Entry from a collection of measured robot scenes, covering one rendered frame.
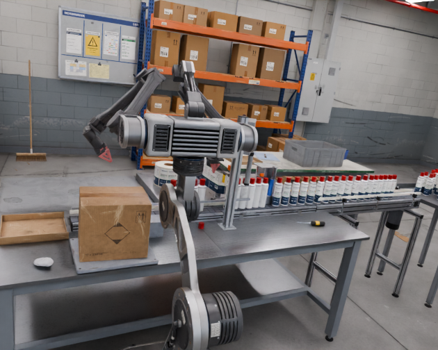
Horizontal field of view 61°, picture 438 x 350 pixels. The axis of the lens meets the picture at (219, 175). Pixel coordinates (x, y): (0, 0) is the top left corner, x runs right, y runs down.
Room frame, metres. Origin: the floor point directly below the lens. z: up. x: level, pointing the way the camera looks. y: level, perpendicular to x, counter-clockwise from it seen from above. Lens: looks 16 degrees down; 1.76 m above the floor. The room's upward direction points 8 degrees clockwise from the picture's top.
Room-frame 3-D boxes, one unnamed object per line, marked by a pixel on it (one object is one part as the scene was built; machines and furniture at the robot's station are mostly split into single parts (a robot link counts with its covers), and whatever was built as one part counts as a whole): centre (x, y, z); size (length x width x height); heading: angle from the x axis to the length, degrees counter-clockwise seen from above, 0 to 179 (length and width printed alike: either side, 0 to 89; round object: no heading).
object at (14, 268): (2.29, 0.22, 0.82); 2.10 x 1.31 x 0.02; 119
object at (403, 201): (2.86, -1.22, 0.47); 1.17 x 0.38 x 0.94; 119
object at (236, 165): (2.08, -0.09, 1.16); 0.04 x 0.04 x 0.67; 29
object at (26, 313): (2.29, 0.22, 0.40); 2.04 x 1.25 x 0.81; 119
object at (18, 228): (1.70, 0.89, 0.85); 0.30 x 0.26 x 0.04; 119
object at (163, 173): (2.57, 0.36, 0.95); 0.20 x 0.20 x 0.14
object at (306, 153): (4.28, -1.06, 0.91); 0.60 x 0.40 x 0.22; 118
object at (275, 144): (6.57, -1.22, 0.32); 1.20 x 0.83 x 0.64; 23
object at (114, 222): (1.61, 0.46, 0.99); 0.30 x 0.24 x 0.27; 113
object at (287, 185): (2.45, -0.48, 0.98); 0.05 x 0.05 x 0.20
